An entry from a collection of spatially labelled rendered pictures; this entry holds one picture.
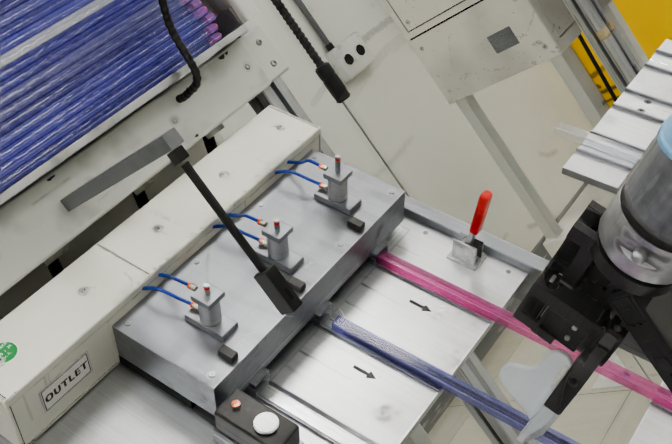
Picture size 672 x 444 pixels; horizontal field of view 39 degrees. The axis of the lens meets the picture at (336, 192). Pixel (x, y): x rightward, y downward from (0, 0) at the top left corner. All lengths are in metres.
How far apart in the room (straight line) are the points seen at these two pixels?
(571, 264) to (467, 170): 2.79
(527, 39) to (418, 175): 1.53
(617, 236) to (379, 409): 0.36
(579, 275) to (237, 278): 0.39
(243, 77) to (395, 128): 2.21
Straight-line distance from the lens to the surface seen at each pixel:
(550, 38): 1.89
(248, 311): 0.98
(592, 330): 0.79
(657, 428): 1.01
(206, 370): 0.93
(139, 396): 1.00
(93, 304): 0.98
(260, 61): 1.21
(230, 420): 0.91
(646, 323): 0.76
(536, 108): 3.94
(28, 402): 0.95
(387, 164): 3.30
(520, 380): 0.82
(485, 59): 1.99
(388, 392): 0.99
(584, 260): 0.76
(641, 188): 0.68
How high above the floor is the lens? 1.38
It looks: 11 degrees down
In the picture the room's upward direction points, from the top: 35 degrees counter-clockwise
